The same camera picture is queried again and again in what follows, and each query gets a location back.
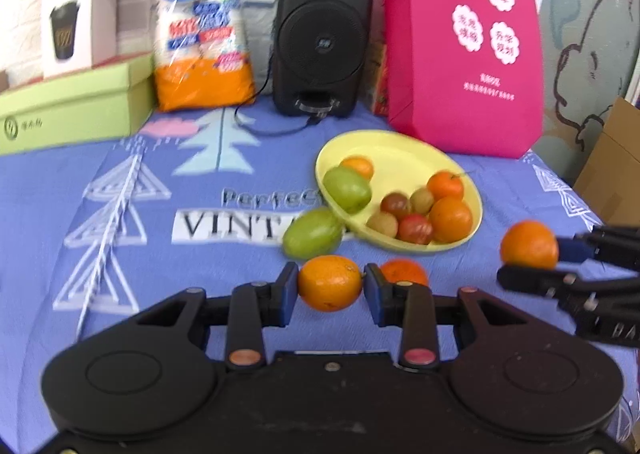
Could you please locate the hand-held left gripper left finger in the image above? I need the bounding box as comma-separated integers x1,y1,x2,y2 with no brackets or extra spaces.
107,262,300,369

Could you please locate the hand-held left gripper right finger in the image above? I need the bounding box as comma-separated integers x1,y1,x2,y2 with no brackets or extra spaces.
364,264,556,369

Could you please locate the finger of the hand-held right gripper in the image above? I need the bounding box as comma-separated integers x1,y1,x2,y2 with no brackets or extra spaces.
496,264,640,309
555,226,640,272

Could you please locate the large orange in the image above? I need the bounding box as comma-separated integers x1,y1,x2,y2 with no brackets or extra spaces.
298,255,364,313
500,220,560,270
429,197,474,243

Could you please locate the small tangerine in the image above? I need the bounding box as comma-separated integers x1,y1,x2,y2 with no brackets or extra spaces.
426,171,466,203
380,259,430,287
340,156,375,181

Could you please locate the green mango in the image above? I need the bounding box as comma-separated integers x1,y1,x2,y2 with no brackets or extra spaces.
282,208,345,259
322,166,373,215

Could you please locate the tan longan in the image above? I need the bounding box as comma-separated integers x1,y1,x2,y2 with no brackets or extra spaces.
366,212,400,237
410,187,435,215

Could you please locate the dark red plum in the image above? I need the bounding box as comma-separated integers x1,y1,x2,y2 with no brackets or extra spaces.
380,192,412,217

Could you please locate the yellow plate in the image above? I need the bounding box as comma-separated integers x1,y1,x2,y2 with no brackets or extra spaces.
315,130,484,253

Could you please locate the blue printed tablecloth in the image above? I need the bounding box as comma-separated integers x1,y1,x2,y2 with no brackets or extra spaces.
0,98,640,454

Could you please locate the flattened cardboard box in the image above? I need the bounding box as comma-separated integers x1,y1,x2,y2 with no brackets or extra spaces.
574,96,640,229

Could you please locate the orange printed packet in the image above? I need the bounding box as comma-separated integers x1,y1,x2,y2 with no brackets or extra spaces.
367,44,391,117

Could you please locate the pink tote bag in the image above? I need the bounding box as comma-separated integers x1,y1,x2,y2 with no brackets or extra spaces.
378,0,546,159

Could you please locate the black speaker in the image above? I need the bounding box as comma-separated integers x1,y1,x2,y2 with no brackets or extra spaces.
271,0,374,119

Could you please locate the orange pack of paper cups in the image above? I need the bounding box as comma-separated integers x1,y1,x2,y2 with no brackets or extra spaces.
145,0,257,113

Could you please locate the light green flat box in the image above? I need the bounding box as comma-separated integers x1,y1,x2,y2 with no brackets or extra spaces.
0,52,156,155

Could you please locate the white cup box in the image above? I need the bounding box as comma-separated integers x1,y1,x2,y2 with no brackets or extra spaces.
40,0,121,80

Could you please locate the black speaker cable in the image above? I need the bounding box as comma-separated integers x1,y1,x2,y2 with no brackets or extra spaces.
234,78,331,137

